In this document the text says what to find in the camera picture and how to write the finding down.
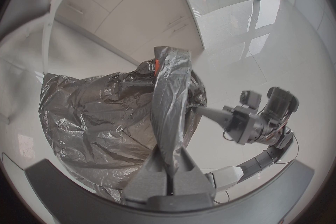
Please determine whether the black cable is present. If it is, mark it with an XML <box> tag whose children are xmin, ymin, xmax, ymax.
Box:
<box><xmin>273</xmin><ymin>132</ymin><xmax>301</xmax><ymax>166</ymax></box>

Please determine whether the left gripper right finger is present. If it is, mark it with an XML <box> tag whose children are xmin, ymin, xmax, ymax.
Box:
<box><xmin>172</xmin><ymin>148</ymin><xmax>216</xmax><ymax>202</ymax></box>

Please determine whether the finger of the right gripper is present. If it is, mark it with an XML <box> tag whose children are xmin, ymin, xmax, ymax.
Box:
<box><xmin>195</xmin><ymin>106</ymin><xmax>234</xmax><ymax>128</ymax></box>

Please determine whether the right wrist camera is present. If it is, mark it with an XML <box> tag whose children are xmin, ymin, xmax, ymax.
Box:
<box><xmin>239</xmin><ymin>90</ymin><xmax>263</xmax><ymax>111</ymax></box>

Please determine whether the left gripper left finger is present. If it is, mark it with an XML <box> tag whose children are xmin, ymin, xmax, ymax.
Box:
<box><xmin>123</xmin><ymin>144</ymin><xmax>169</xmax><ymax>202</ymax></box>

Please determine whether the grey padded white chair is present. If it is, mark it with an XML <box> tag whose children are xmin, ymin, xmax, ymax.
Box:
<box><xmin>0</xmin><ymin>0</ymin><xmax>103</xmax><ymax>79</ymax></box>

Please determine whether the black plastic bag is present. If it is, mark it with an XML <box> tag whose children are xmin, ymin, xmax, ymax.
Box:
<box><xmin>39</xmin><ymin>46</ymin><xmax>208</xmax><ymax>204</ymax></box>

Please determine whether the beige cabinet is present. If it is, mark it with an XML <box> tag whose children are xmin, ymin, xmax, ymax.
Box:
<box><xmin>54</xmin><ymin>0</ymin><xmax>206</xmax><ymax>66</ymax></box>

